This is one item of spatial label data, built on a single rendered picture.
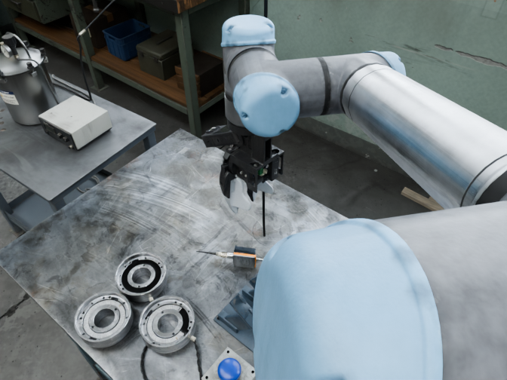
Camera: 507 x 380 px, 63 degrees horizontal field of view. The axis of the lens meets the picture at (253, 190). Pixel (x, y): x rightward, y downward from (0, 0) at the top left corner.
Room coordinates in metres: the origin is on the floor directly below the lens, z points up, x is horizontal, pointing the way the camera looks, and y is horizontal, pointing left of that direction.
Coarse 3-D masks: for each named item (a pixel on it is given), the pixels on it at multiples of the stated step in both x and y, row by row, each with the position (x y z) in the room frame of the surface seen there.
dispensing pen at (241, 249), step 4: (236, 248) 0.53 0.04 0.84; (240, 248) 0.53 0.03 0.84; (244, 248) 0.53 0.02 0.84; (248, 248) 0.53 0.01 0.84; (252, 248) 0.53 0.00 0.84; (200, 252) 0.53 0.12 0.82; (204, 252) 0.53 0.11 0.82; (208, 252) 0.53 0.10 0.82; (212, 252) 0.53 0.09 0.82; (220, 252) 0.53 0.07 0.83; (224, 252) 0.53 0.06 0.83; (236, 252) 0.52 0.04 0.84; (240, 252) 0.52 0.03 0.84; (244, 252) 0.52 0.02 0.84; (248, 252) 0.52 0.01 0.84; (252, 252) 0.52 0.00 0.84; (220, 256) 0.52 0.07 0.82; (224, 256) 0.52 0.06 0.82; (228, 256) 0.52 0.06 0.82; (232, 256) 0.52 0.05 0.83; (256, 260) 0.51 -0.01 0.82; (260, 260) 0.51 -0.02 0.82
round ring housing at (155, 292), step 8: (128, 256) 0.51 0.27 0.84; (136, 256) 0.51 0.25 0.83; (144, 256) 0.51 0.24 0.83; (152, 256) 0.51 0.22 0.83; (120, 264) 0.49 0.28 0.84; (128, 264) 0.49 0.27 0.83; (144, 264) 0.50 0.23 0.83; (160, 264) 0.49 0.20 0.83; (120, 272) 0.47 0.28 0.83; (136, 272) 0.48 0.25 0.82; (144, 272) 0.49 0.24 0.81; (152, 272) 0.47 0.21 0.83; (120, 280) 0.45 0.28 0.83; (128, 280) 0.45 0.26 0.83; (152, 280) 0.45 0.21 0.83; (160, 280) 0.45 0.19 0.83; (120, 288) 0.43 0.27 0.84; (152, 288) 0.44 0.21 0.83; (160, 288) 0.44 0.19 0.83; (128, 296) 0.42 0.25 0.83; (136, 296) 0.41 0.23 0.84; (144, 296) 0.42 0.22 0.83; (152, 296) 0.42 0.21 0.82
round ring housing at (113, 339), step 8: (96, 296) 0.41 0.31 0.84; (104, 296) 0.42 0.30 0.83; (112, 296) 0.42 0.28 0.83; (120, 296) 0.42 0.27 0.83; (88, 304) 0.40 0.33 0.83; (128, 304) 0.39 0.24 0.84; (80, 312) 0.38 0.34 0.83; (96, 312) 0.38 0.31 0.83; (104, 312) 0.39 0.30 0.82; (112, 312) 0.39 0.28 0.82; (128, 312) 0.38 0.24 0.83; (80, 320) 0.37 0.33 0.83; (96, 320) 0.37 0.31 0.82; (128, 320) 0.36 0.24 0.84; (80, 328) 0.35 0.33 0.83; (96, 328) 0.35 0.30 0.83; (104, 328) 0.35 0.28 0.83; (112, 328) 0.35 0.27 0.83; (120, 328) 0.35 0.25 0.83; (128, 328) 0.35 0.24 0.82; (80, 336) 0.33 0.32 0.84; (88, 336) 0.33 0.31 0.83; (112, 336) 0.33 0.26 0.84; (120, 336) 0.34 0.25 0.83; (88, 344) 0.32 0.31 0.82; (96, 344) 0.32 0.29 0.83; (104, 344) 0.32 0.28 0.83; (112, 344) 0.33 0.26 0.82
